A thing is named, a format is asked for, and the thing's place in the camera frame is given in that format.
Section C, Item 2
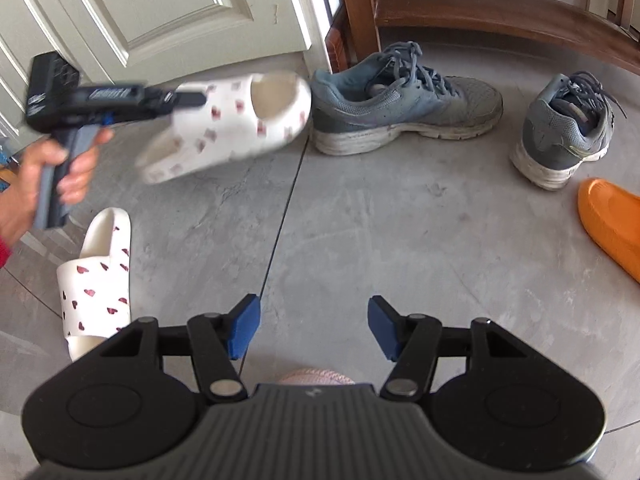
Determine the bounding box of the person's left hand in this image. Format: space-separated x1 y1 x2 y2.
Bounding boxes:
0 128 115 248

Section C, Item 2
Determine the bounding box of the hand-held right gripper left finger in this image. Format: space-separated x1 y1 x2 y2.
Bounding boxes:
100 294 262 405

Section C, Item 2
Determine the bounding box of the white heart print slipper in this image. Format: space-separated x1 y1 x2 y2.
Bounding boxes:
135 71 313 186
56 207 134 364

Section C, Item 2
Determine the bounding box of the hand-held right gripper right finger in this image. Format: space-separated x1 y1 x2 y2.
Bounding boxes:
367 296 534 404

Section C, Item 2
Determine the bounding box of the wooden shoe rack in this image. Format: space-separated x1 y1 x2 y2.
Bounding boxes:
324 0 640 70

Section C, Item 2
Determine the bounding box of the pink ribbed slipper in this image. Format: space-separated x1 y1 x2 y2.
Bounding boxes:
277 367 357 387

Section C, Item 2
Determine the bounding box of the orange slipper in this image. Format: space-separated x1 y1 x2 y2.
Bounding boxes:
577 177 640 283

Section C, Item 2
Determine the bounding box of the white panel door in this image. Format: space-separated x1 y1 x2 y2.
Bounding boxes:
0 0 337 138

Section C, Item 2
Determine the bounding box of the grey blue sneaker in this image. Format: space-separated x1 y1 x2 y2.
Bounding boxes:
309 41 504 156
509 71 617 191

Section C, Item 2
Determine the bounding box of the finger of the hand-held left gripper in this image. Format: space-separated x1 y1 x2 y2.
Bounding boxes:
145 86 207 112

